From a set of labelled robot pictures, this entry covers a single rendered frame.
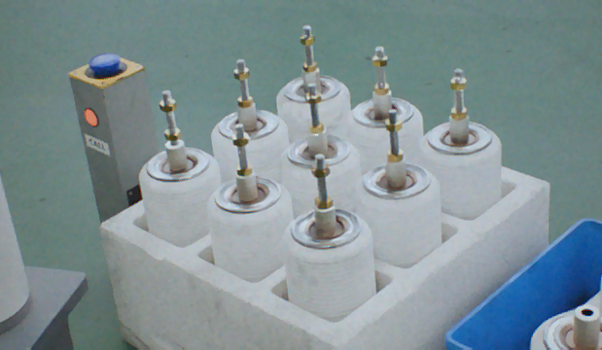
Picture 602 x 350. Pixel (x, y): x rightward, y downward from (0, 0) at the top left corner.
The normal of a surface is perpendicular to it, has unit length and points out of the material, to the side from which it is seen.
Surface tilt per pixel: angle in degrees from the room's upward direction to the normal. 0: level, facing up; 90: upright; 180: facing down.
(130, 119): 90
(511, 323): 88
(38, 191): 0
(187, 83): 0
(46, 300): 0
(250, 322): 90
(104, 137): 90
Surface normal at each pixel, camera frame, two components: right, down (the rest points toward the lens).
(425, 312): 0.73, 0.29
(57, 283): -0.09, -0.86
